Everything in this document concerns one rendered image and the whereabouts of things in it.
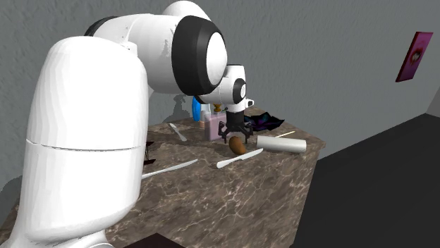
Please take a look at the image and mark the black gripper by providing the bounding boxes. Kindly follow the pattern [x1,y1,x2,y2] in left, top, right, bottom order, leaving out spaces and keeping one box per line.
[218,110,255,144]

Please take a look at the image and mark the brown potato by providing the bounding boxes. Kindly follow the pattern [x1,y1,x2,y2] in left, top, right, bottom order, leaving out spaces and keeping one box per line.
[228,135,248,156]

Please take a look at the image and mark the pink soap dispenser bottle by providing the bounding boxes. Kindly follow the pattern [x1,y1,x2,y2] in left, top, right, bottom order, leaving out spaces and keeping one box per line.
[204,104,228,142]

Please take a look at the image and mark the white knife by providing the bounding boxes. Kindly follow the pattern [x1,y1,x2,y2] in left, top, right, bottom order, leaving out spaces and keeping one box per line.
[141,159,199,180]
[216,147,264,170]

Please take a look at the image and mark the dark purple cloth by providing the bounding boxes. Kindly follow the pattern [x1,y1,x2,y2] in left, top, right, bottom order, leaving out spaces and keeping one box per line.
[243,113,286,132]

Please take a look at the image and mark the pale translucent bottle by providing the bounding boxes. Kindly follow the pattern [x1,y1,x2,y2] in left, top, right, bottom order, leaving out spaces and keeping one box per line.
[200,103,212,130]

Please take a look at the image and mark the blue bottle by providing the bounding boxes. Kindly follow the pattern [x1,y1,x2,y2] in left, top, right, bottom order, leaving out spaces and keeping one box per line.
[191,95,204,123]

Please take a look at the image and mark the white cylinder roll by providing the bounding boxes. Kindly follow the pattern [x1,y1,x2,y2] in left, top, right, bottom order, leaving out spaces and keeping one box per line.
[256,134,307,154]

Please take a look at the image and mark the white fork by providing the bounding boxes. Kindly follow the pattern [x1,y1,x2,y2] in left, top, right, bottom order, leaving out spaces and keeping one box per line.
[169,122,188,142]

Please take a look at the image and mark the magenta wall picture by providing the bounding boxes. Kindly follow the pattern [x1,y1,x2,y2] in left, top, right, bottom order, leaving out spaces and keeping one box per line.
[394,31,434,83]

